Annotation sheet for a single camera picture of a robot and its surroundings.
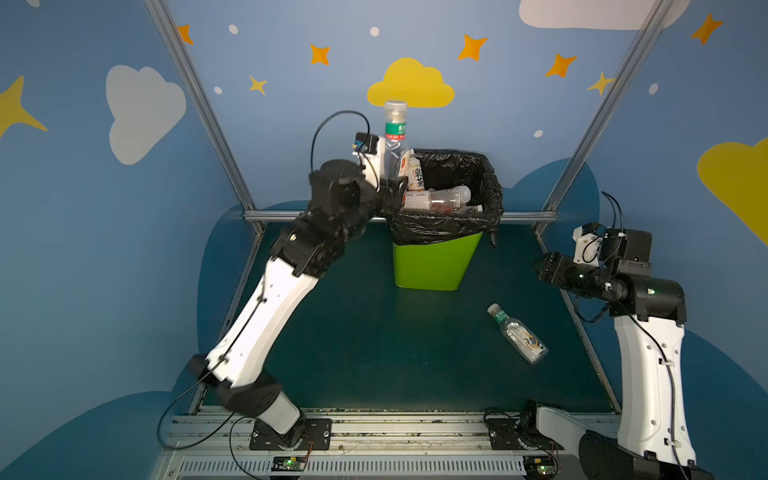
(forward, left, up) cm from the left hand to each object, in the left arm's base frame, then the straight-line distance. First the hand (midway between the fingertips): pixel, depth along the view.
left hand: (396, 177), depth 58 cm
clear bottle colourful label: (-15, -40, -47) cm, 63 cm away
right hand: (-7, -36, -19) cm, 41 cm away
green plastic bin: (+9, -15, -39) cm, 43 cm away
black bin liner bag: (+32, -15, -19) cm, 40 cm away
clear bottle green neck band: (+20, -13, -22) cm, 33 cm away
